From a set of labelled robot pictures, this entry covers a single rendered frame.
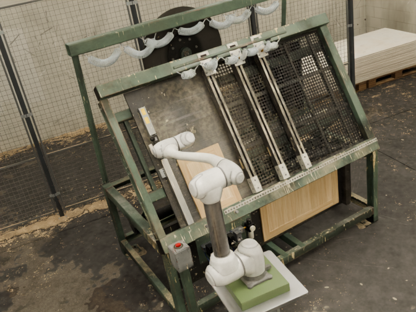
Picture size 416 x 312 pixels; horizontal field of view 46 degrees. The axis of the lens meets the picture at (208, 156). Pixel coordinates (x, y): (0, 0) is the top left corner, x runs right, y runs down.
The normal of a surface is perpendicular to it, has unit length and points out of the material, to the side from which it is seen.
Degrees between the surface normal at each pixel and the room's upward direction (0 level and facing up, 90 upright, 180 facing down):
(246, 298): 1
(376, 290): 0
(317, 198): 90
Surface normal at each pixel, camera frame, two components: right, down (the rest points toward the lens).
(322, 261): -0.16, -0.88
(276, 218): 0.51, 0.32
